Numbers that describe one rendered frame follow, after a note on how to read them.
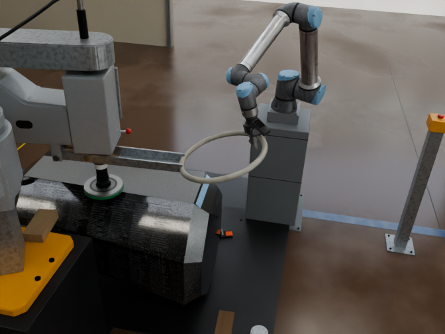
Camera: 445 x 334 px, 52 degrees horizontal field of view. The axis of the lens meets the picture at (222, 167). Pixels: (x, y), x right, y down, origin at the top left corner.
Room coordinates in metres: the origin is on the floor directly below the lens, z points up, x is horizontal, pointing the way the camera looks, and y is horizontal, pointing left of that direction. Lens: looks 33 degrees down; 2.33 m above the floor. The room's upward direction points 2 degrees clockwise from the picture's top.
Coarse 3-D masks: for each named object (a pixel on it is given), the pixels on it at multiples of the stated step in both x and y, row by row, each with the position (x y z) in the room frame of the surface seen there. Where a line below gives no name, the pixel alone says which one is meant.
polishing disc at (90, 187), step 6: (90, 180) 2.13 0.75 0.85; (96, 180) 2.14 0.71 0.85; (114, 180) 2.14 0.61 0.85; (120, 180) 2.14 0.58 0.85; (84, 186) 2.07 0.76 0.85; (90, 186) 2.07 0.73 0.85; (114, 186) 2.08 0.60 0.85; (120, 186) 2.09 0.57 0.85; (90, 192) 2.02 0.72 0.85; (96, 192) 2.02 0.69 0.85; (102, 192) 2.02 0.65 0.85; (108, 192) 2.03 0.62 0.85; (114, 192) 2.03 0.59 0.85
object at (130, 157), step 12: (72, 156) 2.04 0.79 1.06; (84, 156) 2.04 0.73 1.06; (96, 156) 2.04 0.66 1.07; (108, 156) 2.04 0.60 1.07; (120, 156) 2.12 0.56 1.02; (132, 156) 2.13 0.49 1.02; (144, 156) 2.14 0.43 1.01; (156, 156) 2.15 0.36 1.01; (168, 156) 2.14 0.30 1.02; (180, 156) 2.14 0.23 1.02; (156, 168) 2.03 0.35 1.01; (168, 168) 2.03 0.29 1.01
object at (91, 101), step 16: (64, 80) 1.99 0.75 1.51; (80, 80) 1.99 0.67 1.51; (96, 80) 1.99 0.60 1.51; (112, 80) 2.13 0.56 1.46; (80, 96) 1.99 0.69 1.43; (96, 96) 1.99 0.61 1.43; (112, 96) 2.10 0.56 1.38; (80, 112) 1.99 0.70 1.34; (96, 112) 1.99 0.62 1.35; (112, 112) 2.07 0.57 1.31; (80, 128) 1.99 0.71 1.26; (96, 128) 1.99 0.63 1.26; (112, 128) 2.04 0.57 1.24; (80, 144) 1.99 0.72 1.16; (96, 144) 1.99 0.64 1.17; (112, 144) 2.01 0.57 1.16
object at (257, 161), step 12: (228, 132) 2.31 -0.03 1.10; (240, 132) 2.28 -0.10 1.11; (264, 144) 2.08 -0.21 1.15; (264, 156) 1.99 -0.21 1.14; (180, 168) 2.02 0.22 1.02; (252, 168) 1.90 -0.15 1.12; (192, 180) 1.90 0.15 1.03; (204, 180) 1.87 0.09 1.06; (216, 180) 1.85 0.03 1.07; (228, 180) 1.85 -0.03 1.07
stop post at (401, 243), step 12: (432, 120) 2.61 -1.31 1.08; (444, 120) 2.61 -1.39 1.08; (432, 132) 2.62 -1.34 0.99; (444, 132) 2.59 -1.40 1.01; (432, 144) 2.61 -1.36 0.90; (420, 156) 2.67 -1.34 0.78; (432, 156) 2.61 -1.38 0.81; (420, 168) 2.62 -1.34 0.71; (420, 180) 2.61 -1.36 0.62; (420, 192) 2.61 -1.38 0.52; (408, 204) 2.62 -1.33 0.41; (408, 216) 2.61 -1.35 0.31; (408, 228) 2.61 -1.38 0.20; (396, 240) 2.63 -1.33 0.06; (408, 240) 2.60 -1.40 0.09; (396, 252) 2.56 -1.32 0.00; (408, 252) 2.56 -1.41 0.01
